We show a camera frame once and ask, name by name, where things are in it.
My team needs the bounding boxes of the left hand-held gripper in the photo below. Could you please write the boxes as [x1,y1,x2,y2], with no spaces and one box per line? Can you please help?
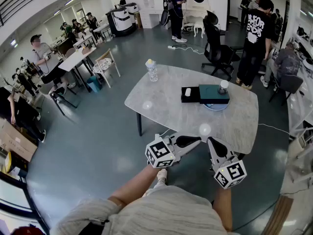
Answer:
[145,132,202,168]

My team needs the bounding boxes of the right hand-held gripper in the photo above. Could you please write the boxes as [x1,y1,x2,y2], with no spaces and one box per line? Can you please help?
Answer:
[207,136,247,189]

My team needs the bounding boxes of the black tray box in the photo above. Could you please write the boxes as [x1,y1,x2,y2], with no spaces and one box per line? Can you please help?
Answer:
[180,86,201,104]

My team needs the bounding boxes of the person's right forearm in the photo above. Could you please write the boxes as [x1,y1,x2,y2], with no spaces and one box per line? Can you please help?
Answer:
[212,186,233,232]

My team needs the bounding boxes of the person's left forearm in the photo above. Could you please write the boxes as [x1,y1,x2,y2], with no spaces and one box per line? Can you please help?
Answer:
[107,164,163,208]

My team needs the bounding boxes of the person's light shoe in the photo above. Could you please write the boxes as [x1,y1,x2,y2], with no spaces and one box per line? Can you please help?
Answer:
[156,168,168,184]

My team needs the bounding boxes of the round blue tray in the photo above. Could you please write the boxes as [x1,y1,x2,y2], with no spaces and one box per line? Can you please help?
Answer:
[202,102,230,111]

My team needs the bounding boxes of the black table leg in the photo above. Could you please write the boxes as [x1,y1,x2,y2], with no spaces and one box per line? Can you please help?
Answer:
[136,112,143,137]

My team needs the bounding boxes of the dark teal storage box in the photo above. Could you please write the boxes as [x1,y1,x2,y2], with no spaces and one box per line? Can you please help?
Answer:
[198,84,231,105]

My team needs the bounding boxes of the glass jar white lid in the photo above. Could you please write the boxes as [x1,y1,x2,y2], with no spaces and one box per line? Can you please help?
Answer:
[217,79,229,95]

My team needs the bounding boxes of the person's grey knit shirt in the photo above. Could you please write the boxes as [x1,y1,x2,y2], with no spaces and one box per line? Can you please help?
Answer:
[50,185,242,235]

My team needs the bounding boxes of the clear patterned bottle yellow cap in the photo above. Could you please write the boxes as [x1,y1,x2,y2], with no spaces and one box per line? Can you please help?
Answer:
[145,59,158,82]

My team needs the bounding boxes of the wooden plank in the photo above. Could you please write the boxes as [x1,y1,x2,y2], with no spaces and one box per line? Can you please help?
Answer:
[261,194,294,235]

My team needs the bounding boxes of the black office chair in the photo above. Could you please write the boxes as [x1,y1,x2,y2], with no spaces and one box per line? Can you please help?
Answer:
[201,10,245,82]

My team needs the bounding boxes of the teal bin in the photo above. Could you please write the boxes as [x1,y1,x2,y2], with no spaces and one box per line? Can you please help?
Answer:
[87,76,102,93]

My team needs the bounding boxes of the wooden chair patterned cushion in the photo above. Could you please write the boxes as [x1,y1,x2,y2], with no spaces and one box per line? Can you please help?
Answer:
[92,48,122,88]

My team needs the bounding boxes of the white carved stool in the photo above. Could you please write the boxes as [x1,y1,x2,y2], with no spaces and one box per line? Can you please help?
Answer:
[193,22,205,38]

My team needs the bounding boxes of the white vanity table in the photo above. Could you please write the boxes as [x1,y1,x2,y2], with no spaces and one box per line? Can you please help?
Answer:
[182,5,213,23]

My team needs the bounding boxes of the grey chair black legs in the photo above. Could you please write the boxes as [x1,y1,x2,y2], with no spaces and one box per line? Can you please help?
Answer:
[48,87,79,116]

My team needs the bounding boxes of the black white mobile robot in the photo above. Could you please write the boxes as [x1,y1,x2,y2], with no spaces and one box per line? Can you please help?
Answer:
[123,1,140,17]
[105,6,137,38]

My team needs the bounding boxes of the white table black legs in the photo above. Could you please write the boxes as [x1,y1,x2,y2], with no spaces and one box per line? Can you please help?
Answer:
[58,47,97,93]
[73,35,97,50]

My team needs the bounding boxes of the white shelving cabinet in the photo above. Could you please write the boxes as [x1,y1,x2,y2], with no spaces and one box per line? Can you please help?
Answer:
[140,0,172,29]

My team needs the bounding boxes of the cardboard box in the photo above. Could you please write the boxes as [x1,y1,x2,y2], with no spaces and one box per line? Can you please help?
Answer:
[0,117,39,163]

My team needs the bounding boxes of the yellow black case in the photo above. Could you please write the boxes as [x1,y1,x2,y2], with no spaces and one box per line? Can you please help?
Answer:
[3,151,12,174]

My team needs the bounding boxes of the red fabric item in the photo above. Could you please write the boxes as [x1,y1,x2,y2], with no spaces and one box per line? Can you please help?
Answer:
[11,226,40,235]

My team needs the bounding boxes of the white floor cable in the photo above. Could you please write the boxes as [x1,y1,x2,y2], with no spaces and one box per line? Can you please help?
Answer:
[258,123,291,134]
[175,47,205,55]

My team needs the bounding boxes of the black strap buckle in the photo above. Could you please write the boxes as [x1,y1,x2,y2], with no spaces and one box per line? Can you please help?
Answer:
[84,216,110,227]

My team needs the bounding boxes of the black window frame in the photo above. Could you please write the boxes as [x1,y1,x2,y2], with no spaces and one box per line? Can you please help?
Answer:
[0,171,51,235]

